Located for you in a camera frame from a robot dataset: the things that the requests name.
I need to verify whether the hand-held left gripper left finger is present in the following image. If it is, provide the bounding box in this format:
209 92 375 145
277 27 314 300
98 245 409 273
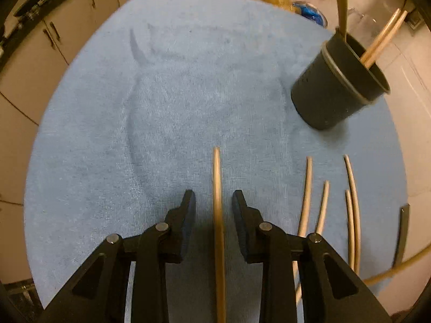
37 189 196 323

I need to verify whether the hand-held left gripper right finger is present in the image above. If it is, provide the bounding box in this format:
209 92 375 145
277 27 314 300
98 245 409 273
232 189 393 323

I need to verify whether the light bamboo chopstick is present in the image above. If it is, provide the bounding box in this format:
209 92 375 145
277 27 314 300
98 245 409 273
364 251 431 286
361 8 402 62
212 146 226 323
364 11 409 68

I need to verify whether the pile of bamboo chopsticks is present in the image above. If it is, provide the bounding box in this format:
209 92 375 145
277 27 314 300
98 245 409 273
292 155 362 305

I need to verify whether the dark grey utensil holder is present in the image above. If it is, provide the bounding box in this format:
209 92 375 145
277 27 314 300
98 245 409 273
290 29 391 131

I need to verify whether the brown wooden chopstick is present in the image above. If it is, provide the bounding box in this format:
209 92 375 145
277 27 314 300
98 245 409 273
332 0 349 41

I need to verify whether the blue tablecloth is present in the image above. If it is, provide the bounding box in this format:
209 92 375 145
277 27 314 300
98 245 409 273
23 0 408 323

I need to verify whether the dark chopstick at edge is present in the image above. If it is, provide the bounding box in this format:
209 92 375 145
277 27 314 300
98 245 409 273
391 203 411 267

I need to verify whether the blue plastic bag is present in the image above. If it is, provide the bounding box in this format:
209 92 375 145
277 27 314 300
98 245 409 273
292 2 328 27

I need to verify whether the black kitchen countertop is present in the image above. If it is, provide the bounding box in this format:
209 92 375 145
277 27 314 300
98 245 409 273
0 0 118 71

